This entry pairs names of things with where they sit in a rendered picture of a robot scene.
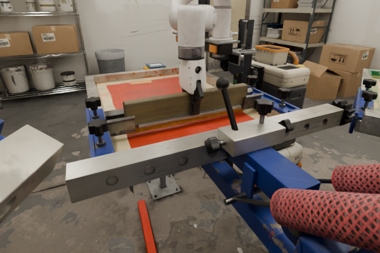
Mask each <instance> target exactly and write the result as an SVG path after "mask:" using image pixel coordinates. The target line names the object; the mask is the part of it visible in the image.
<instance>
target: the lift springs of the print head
mask: <svg viewBox="0 0 380 253"><path fill-rule="evenodd" d="M317 180H318V181H320V183H327V184H332V185H333V187H334V189H335V191H321V190H303V189H294V188H280V189H278V190H277V191H276V192H275V193H274V194H273V195H272V198H271V201H263V200H256V199H248V198H241V197H236V198H235V200H236V201H240V202H243V203H249V204H255V205H261V206H265V207H270V209H271V214H272V216H273V218H274V220H275V221H276V222H277V223H278V224H279V225H281V226H284V227H287V228H290V229H294V230H298V231H301V232H305V233H308V234H312V235H316V236H319V237H322V238H326V239H330V240H333V241H337V242H340V243H344V244H347V245H351V246H355V247H358V248H363V249H365V250H369V251H372V252H377V253H380V164H363V165H341V166H337V167H336V168H335V169H334V171H333V173H332V177H331V179H317Z"/></svg>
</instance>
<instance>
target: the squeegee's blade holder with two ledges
mask: <svg viewBox="0 0 380 253"><path fill-rule="evenodd" d="M232 109H233V110H236V109H241V105H233V106H232ZM226 111H227V110H226V107H224V108H218V109H213V110H207V111H203V112H200V114H198V115H193V116H191V115H190V114H186V115H180V116H177V117H171V118H165V119H160V120H156V121H150V122H145V123H139V124H138V128H139V129H141V128H146V127H152V126H156V125H162V124H165V123H171V122H176V121H182V120H185V119H191V118H196V117H202V116H205V115H211V114H216V113H221V112H226Z"/></svg>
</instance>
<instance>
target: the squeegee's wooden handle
mask: <svg viewBox="0 0 380 253"><path fill-rule="evenodd" d="M227 90H228V95H229V97H230V101H231V105H232V106H233V105H241V106H243V98H244V97H245V96H247V93H248V85H247V84H245V83H240V84H233V85H229V87H228V88H227ZM203 94H204V98H203V99H201V103H200V112H203V111H207V110H213V109H218V108H224V107H226V106H225V103H224V99H223V95H222V91H220V90H219V89H218V88H217V87H214V88H207V89H206V92H205V93H203ZM190 103H191V95H190V93H188V92H180V93H173V94H169V95H161V96H154V97H147V98H140V99H135V100H128V101H123V109H124V117H129V116H133V115H134V116H135V127H138V124H139V123H145V122H150V121H156V120H160V119H165V118H171V117H177V116H180V115H186V114H190Z"/></svg>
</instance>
